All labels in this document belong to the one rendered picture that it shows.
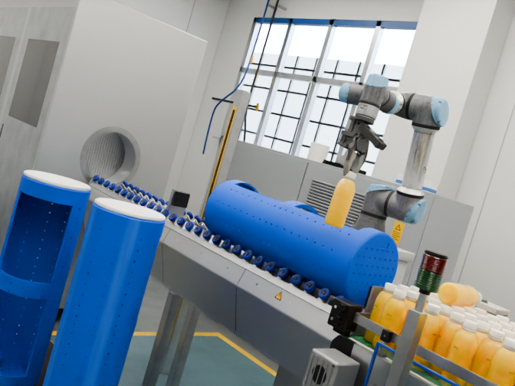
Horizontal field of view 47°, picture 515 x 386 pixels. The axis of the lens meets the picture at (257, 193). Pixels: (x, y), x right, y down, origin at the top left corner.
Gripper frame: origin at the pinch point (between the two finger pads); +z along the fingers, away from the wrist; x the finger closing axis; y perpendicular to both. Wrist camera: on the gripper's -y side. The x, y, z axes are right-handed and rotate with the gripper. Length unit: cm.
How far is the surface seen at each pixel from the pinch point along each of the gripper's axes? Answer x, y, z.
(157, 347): -22, 89, 103
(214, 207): -11, 71, 29
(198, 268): -14, 71, 58
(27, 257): 37, 125, 78
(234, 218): -10, 56, 31
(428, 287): 24, -52, 25
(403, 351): 22, -50, 42
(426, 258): 25, -49, 18
